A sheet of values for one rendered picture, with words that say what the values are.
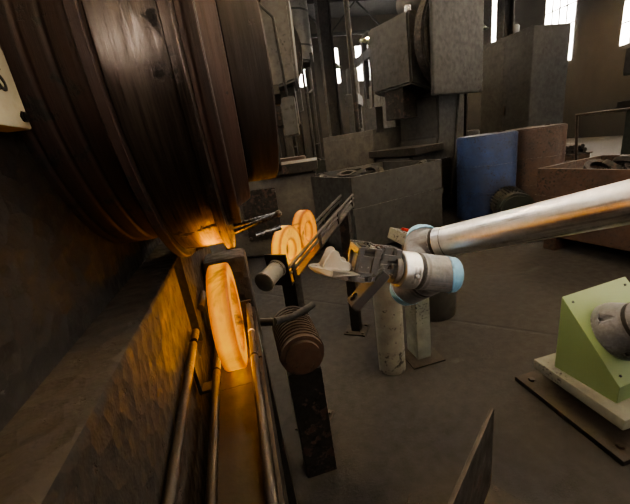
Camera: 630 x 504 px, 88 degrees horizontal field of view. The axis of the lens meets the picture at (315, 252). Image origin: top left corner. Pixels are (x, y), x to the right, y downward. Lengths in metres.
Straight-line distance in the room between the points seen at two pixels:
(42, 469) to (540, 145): 4.15
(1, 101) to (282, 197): 2.95
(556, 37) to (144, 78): 5.44
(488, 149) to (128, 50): 3.63
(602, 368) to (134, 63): 1.43
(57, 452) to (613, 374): 1.40
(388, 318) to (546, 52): 4.56
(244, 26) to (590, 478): 1.39
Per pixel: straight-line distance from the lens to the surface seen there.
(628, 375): 1.49
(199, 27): 0.39
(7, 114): 0.35
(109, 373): 0.31
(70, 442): 0.26
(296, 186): 3.20
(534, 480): 1.34
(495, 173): 3.86
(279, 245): 1.01
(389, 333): 1.47
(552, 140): 4.21
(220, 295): 0.53
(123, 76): 0.34
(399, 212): 2.98
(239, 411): 0.56
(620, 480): 1.43
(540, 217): 0.86
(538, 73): 5.38
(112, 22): 0.35
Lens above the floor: 1.02
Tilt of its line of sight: 18 degrees down
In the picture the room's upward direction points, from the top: 8 degrees counter-clockwise
